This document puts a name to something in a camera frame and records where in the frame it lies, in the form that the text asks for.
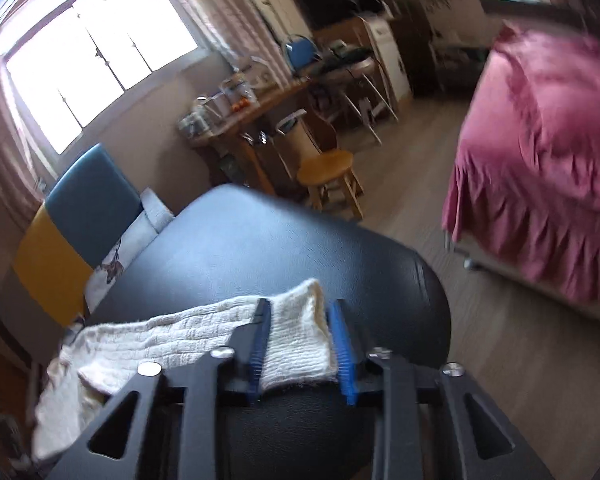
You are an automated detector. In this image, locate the group of jars and bottles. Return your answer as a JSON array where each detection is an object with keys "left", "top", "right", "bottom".
[{"left": 180, "top": 72, "right": 273, "bottom": 133}]

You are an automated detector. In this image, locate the blue chair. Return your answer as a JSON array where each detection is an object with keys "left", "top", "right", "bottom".
[{"left": 282, "top": 35, "right": 321, "bottom": 73}]

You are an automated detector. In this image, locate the dark wardrobe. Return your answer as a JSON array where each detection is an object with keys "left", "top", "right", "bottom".
[{"left": 392, "top": 0, "right": 441, "bottom": 96}]

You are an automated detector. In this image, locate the bed with pink cover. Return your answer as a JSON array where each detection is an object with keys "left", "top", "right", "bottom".
[{"left": 441, "top": 20, "right": 600, "bottom": 306}]

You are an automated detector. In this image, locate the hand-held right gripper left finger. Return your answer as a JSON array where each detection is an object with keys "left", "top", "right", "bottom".
[{"left": 45, "top": 299, "right": 273, "bottom": 480}]

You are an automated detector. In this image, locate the brown wooden panel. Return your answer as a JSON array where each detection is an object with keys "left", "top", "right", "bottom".
[{"left": 0, "top": 290, "right": 46, "bottom": 461}]

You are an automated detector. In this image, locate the round folding table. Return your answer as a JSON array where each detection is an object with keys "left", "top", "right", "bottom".
[{"left": 305, "top": 55, "right": 401, "bottom": 146}]

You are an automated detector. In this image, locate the large barred window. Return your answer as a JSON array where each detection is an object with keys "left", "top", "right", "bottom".
[{"left": 0, "top": 0, "right": 206, "bottom": 156}]

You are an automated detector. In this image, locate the black television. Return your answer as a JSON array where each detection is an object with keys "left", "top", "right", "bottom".
[{"left": 297, "top": 0, "right": 356, "bottom": 31}]

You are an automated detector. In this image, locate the wooden desk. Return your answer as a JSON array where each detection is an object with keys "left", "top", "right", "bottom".
[{"left": 187, "top": 80, "right": 311, "bottom": 196}]

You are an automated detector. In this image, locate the wooden chair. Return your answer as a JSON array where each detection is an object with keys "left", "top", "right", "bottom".
[{"left": 270, "top": 109, "right": 340, "bottom": 196}]

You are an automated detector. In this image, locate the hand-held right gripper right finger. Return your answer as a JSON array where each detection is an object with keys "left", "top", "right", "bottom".
[{"left": 326, "top": 300, "right": 556, "bottom": 480}]

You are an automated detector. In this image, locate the white deer print pillow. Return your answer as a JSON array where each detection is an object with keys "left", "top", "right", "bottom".
[{"left": 84, "top": 187, "right": 176, "bottom": 313}]

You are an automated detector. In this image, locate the white knit sweater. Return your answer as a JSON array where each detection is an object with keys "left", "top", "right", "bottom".
[{"left": 30, "top": 279, "right": 340, "bottom": 461}]

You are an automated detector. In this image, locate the black leather sofa seat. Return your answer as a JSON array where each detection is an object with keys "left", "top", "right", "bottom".
[{"left": 87, "top": 183, "right": 452, "bottom": 480}]

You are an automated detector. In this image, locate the white cabinet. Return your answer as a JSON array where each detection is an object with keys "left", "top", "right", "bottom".
[{"left": 367, "top": 17, "right": 413, "bottom": 111}]

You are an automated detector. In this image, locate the grey yellow blue sofa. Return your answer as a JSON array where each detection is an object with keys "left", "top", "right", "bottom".
[{"left": 0, "top": 142, "right": 145, "bottom": 346}]

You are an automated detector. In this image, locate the bed frame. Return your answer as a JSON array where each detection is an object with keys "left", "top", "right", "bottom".
[{"left": 444, "top": 232, "right": 600, "bottom": 333}]

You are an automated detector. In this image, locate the round wooden stool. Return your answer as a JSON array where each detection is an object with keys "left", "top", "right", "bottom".
[{"left": 296, "top": 149, "right": 366, "bottom": 221}]

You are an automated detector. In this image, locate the wooden television cabinet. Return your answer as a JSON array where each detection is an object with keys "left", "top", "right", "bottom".
[{"left": 312, "top": 17, "right": 371, "bottom": 56}]

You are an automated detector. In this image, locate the pink striped curtain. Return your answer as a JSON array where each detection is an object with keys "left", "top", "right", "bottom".
[
  {"left": 0, "top": 55, "right": 46, "bottom": 211},
  {"left": 150, "top": 0, "right": 291, "bottom": 86}
]

